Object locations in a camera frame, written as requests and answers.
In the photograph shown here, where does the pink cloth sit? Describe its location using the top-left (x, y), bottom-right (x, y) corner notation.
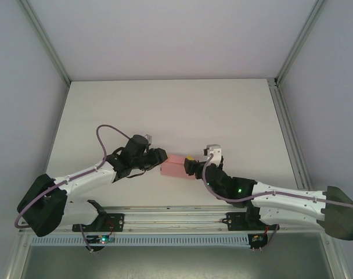
top-left (160, 153), bottom-right (194, 180)

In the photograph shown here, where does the grey metal lower panel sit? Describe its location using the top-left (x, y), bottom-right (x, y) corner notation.
top-left (19, 245), bottom-right (344, 279)

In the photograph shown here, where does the left circuit board green light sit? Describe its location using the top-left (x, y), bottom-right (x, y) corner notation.
top-left (88, 234), bottom-right (116, 244)

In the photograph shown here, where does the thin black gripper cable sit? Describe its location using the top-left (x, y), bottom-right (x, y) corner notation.
top-left (127, 167), bottom-right (150, 179)

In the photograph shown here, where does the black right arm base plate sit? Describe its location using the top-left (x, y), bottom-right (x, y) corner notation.
top-left (226, 212), bottom-right (282, 232)

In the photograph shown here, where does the aluminium mounting rail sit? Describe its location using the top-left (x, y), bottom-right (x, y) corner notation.
top-left (19, 205), bottom-right (337, 235)

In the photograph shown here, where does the white slotted cable duct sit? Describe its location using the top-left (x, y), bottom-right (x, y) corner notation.
top-left (30, 234), bottom-right (250, 246)

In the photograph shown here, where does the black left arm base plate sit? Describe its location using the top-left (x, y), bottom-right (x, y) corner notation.
top-left (71, 213), bottom-right (125, 233)

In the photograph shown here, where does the aluminium table side rail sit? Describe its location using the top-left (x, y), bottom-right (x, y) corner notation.
top-left (268, 78), bottom-right (314, 206)

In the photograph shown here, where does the aluminium frame leg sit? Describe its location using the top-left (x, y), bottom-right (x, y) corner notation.
top-left (320, 232), bottom-right (350, 279)
top-left (5, 232), bottom-right (32, 279)

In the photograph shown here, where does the aluminium frame post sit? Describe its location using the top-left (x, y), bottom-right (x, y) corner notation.
top-left (274, 0), bottom-right (328, 87)
top-left (19, 0), bottom-right (70, 85)

